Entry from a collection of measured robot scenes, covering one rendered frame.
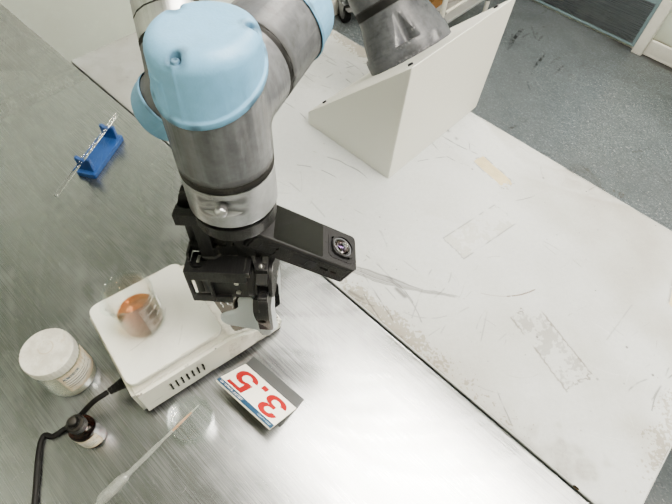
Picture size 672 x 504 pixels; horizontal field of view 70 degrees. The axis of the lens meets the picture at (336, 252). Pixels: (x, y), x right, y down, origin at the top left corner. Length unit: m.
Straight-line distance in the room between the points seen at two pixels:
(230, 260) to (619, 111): 2.57
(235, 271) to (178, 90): 0.19
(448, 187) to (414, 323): 0.27
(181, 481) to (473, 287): 0.47
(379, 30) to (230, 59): 0.58
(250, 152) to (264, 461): 0.40
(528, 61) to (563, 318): 2.31
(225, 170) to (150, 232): 0.46
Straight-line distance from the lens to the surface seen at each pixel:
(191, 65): 0.31
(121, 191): 0.87
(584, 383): 0.76
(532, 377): 0.73
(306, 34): 0.41
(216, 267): 0.46
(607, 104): 2.89
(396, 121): 0.77
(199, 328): 0.60
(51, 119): 1.04
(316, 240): 0.46
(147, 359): 0.60
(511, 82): 2.79
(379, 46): 0.87
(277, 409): 0.63
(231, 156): 0.34
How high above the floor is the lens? 1.52
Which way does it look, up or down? 56 degrees down
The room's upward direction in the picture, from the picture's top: 6 degrees clockwise
